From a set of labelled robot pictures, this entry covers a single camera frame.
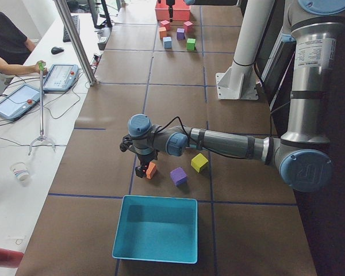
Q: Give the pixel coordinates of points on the green block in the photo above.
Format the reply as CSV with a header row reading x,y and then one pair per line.
x,y
191,44

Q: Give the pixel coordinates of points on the paper cup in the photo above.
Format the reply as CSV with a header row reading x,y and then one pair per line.
x,y
20,171

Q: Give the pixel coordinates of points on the left side purple block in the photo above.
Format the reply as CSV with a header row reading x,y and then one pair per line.
x,y
178,176

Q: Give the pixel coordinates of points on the aluminium frame post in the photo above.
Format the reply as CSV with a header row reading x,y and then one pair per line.
x,y
65,15

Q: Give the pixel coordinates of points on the left side orange block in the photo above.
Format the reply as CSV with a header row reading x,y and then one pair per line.
x,y
151,170

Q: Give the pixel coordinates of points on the orange block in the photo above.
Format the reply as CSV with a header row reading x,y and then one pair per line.
x,y
151,170
162,32

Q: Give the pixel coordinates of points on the black computer mouse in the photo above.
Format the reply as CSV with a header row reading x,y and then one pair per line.
x,y
56,50

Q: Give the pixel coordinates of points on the white pedestal base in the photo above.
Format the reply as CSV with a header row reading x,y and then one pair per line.
x,y
238,82

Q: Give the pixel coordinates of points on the pink plastic bin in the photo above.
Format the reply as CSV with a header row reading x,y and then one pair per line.
x,y
181,11

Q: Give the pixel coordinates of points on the blue block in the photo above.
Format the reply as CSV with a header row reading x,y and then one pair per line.
x,y
167,42

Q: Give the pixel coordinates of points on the right side purple block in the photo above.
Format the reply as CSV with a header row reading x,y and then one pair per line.
x,y
180,33

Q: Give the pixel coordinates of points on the near teach pendant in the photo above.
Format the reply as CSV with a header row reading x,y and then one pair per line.
x,y
20,101

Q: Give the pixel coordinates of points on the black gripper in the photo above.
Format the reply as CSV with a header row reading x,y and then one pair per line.
x,y
144,160

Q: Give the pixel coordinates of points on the far teach pendant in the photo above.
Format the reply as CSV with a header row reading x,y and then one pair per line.
x,y
60,78

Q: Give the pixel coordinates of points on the lower magenta block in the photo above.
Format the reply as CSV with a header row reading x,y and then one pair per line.
x,y
188,26

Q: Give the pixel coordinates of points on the right side orange block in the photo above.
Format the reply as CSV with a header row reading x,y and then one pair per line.
x,y
162,32

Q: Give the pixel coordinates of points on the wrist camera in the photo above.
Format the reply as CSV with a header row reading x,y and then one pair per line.
x,y
126,144

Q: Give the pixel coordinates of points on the person in black shirt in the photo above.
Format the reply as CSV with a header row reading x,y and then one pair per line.
x,y
15,48

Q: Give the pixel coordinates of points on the upper magenta block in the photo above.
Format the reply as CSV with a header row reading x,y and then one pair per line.
x,y
165,24

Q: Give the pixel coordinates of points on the magenta block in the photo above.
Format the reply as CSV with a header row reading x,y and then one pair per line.
x,y
165,24
188,26

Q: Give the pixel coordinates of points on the purple block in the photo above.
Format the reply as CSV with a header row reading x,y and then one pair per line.
x,y
180,33
178,176

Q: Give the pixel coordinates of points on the teach pendant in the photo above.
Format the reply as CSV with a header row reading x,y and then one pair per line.
x,y
20,101
60,78

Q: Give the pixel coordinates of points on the reach grabber tool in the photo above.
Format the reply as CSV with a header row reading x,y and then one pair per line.
x,y
42,137

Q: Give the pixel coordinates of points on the yellow block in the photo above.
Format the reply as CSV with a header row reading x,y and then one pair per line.
x,y
199,162

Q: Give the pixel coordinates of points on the teal plastic bin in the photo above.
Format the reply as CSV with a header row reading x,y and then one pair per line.
x,y
157,229

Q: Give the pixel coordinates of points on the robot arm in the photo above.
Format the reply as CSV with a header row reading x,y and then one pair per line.
x,y
301,153
171,3

